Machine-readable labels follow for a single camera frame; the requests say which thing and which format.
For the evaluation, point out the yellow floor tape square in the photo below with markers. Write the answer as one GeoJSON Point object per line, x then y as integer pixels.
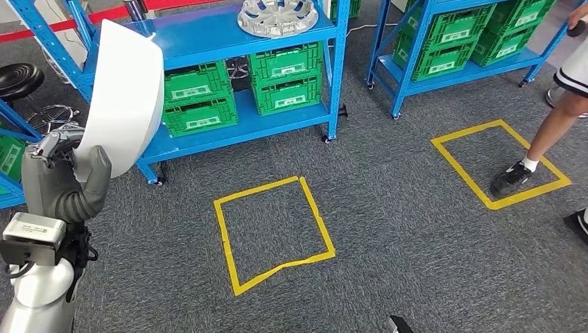
{"type": "Point", "coordinates": [227, 248]}
{"type": "Point", "coordinates": [463, 174]}

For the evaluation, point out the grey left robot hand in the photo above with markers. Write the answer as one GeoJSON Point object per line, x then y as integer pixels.
{"type": "Point", "coordinates": [46, 184]}

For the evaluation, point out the white curved plastic panel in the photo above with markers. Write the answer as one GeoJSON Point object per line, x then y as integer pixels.
{"type": "Point", "coordinates": [124, 92]}

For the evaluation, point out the person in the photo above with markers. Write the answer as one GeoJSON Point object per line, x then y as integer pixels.
{"type": "Point", "coordinates": [556, 128]}
{"type": "Point", "coordinates": [579, 227]}

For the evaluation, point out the black robot body piece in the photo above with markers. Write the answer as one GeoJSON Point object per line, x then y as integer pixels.
{"type": "Point", "coordinates": [398, 326]}

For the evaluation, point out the silver wheel hubcap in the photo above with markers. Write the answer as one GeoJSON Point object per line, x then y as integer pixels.
{"type": "Point", "coordinates": [294, 25]}

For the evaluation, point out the black round stool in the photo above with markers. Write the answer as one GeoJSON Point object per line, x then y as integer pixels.
{"type": "Point", "coordinates": [18, 80]}

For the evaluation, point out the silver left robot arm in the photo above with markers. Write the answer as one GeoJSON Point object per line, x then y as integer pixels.
{"type": "Point", "coordinates": [41, 285]}

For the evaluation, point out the red barrier belt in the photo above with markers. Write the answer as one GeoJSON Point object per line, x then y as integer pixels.
{"type": "Point", "coordinates": [110, 14]}

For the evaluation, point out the dark barrier post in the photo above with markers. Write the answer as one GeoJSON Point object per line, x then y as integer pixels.
{"type": "Point", "coordinates": [134, 9]}

